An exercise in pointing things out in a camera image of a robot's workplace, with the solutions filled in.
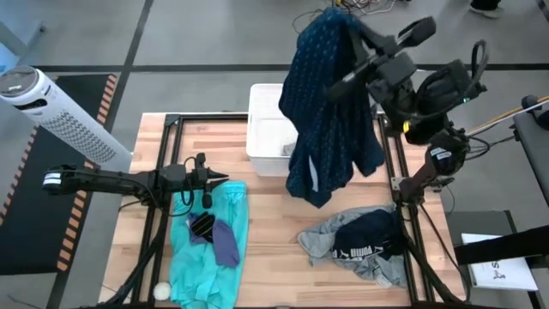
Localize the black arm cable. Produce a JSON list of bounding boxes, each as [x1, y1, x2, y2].
[[465, 135, 518, 162], [118, 154, 208, 218]]

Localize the white printed paper sheet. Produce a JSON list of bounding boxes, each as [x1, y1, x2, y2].
[[461, 233, 540, 292]]

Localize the white tower fan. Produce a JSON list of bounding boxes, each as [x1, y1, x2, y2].
[[0, 64, 133, 173]]

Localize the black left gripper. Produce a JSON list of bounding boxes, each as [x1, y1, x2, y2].
[[171, 164, 230, 193]]

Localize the teal garment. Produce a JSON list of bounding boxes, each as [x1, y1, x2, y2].
[[169, 179, 250, 309]]

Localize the person's shoe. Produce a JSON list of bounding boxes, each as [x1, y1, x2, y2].
[[468, 0, 503, 19]]

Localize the tangled floor cables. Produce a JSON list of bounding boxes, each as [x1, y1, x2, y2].
[[291, 0, 400, 33]]

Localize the navy dotted garment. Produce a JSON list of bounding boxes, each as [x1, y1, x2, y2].
[[278, 6, 386, 209]]

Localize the black grey-topped desk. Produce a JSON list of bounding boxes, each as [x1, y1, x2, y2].
[[512, 94, 549, 205]]

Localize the white perforated plastic bin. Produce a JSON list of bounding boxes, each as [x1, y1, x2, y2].
[[245, 82, 301, 178]]

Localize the black orange-striped floor mat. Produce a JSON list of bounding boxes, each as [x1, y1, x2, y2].
[[0, 73, 119, 276]]

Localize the grey garment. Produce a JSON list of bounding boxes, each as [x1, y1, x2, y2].
[[297, 203, 408, 289]]

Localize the black aluminium table frame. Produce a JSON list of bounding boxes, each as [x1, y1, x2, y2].
[[76, 112, 467, 309]]

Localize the navy Puma underwear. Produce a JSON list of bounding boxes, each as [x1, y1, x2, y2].
[[331, 209, 407, 263]]

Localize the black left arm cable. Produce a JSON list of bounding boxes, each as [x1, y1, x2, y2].
[[118, 154, 208, 218]]

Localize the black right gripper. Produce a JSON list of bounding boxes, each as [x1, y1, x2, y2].
[[325, 15, 437, 105]]

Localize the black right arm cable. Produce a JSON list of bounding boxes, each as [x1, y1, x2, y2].
[[465, 135, 518, 162]]

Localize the black striped garment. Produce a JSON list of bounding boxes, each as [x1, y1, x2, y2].
[[188, 212, 216, 244]]

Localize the purple garment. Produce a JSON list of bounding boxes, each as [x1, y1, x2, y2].
[[188, 212, 241, 270]]

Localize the white fluffy ball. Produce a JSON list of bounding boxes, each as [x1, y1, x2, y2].
[[153, 282, 172, 302]]

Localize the yellow cable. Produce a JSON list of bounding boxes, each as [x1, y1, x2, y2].
[[466, 96, 549, 135]]

